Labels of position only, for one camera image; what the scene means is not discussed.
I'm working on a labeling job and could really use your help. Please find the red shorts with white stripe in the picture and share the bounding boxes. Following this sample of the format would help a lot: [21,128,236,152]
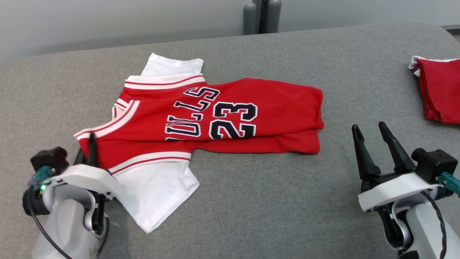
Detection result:
[409,56,460,125]

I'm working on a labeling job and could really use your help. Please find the teal left camera connector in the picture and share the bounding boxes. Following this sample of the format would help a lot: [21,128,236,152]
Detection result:
[28,165,54,191]

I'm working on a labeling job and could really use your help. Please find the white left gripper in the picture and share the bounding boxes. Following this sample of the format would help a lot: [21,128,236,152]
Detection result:
[43,132,123,200]

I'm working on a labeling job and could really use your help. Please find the red jersey with white sleeves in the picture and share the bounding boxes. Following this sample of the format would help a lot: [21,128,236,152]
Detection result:
[74,53,325,234]

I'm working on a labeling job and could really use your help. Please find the teal camera connector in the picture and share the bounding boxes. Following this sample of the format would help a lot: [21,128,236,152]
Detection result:
[28,165,54,191]
[438,172,460,197]

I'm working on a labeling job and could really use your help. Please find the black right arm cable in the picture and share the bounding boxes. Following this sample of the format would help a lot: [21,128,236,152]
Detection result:
[421,190,448,259]

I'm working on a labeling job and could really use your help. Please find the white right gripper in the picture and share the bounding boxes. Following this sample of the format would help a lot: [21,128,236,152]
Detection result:
[351,122,441,212]

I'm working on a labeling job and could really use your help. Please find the grey metal post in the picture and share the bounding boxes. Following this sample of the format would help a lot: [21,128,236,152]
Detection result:
[243,0,282,35]

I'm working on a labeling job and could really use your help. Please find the teal right camera connector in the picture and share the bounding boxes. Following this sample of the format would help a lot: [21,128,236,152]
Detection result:
[438,172,460,197]

